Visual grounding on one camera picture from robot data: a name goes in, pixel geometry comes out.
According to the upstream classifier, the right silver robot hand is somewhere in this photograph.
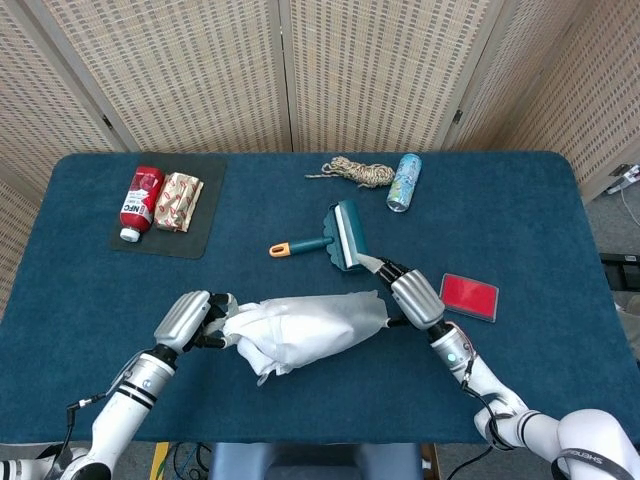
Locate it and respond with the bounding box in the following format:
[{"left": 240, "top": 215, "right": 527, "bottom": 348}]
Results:
[{"left": 372, "top": 257, "right": 447, "bottom": 331}]

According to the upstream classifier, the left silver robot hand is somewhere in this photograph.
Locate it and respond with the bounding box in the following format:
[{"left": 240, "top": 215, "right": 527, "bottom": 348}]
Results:
[{"left": 152, "top": 289, "right": 239, "bottom": 354}]

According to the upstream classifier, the white nonwoven drawstring bag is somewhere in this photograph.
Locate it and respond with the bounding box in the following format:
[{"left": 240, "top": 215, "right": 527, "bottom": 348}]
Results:
[{"left": 222, "top": 289, "right": 391, "bottom": 387}]

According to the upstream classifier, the black rubber mat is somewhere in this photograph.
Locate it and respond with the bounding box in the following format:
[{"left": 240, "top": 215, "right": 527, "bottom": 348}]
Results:
[{"left": 109, "top": 152, "right": 228, "bottom": 260}]

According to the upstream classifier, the gold snack package red print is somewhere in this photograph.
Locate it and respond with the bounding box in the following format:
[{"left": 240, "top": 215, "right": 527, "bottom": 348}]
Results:
[{"left": 152, "top": 171, "right": 205, "bottom": 233}]

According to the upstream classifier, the light blue printed drink can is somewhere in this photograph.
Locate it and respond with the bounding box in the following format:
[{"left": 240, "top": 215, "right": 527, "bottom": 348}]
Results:
[{"left": 385, "top": 153, "right": 424, "bottom": 213}]

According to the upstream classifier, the red bottle white cap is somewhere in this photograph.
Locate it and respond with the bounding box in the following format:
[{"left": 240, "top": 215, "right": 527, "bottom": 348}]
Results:
[{"left": 118, "top": 165, "right": 166, "bottom": 243}]

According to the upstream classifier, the blue-grey robot torso base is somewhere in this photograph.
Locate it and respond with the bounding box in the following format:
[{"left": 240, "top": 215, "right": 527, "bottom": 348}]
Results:
[{"left": 207, "top": 442, "right": 426, "bottom": 480}]

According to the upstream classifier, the black floor equipment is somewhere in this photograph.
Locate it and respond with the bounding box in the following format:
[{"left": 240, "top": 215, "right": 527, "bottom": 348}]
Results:
[{"left": 599, "top": 252, "right": 640, "bottom": 294}]

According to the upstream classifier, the woven bamboo folding screen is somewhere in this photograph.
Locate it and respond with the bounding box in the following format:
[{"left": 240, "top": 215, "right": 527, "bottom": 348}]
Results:
[{"left": 0, "top": 0, "right": 640, "bottom": 306}]

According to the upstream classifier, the white power strip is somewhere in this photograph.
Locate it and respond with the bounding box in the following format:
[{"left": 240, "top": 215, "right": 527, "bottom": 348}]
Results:
[{"left": 607, "top": 163, "right": 640, "bottom": 189}]

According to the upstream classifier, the red flat case clear frame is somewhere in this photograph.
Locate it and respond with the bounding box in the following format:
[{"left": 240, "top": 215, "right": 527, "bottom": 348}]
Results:
[{"left": 438, "top": 272, "right": 500, "bottom": 324}]

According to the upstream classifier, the teal lint roller orange-tipped handle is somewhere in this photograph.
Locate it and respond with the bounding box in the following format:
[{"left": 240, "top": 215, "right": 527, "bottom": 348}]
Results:
[{"left": 268, "top": 199, "right": 384, "bottom": 275}]

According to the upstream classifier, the beige braided rope bundle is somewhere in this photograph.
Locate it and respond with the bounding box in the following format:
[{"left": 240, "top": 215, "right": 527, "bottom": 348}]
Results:
[{"left": 304, "top": 155, "right": 397, "bottom": 190}]

